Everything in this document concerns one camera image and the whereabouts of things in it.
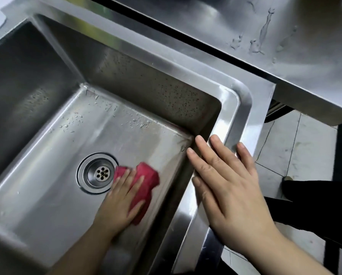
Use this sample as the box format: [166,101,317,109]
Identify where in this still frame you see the black table leg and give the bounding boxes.
[331,121,342,275]

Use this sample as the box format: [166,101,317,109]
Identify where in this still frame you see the person's black trouser leg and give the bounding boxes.
[264,180,342,254]

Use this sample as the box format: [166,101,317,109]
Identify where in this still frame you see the person's right forearm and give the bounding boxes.
[231,225,336,275]

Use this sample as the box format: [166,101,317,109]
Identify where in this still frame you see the person's right hand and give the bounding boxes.
[187,134,277,254]

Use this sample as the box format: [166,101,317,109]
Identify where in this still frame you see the round metal drain strainer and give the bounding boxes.
[76,153,119,195]

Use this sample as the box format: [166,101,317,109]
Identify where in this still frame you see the person's left hand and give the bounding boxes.
[94,168,146,235]

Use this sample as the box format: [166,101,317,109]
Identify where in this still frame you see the stainless steel table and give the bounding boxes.
[85,0,342,126]

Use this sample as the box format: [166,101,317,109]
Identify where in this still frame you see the person's left forearm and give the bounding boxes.
[48,225,121,275]

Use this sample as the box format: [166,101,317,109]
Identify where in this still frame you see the stainless steel sink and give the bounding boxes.
[0,0,276,275]

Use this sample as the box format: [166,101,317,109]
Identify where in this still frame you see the red cleaning cloth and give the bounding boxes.
[114,162,160,226]

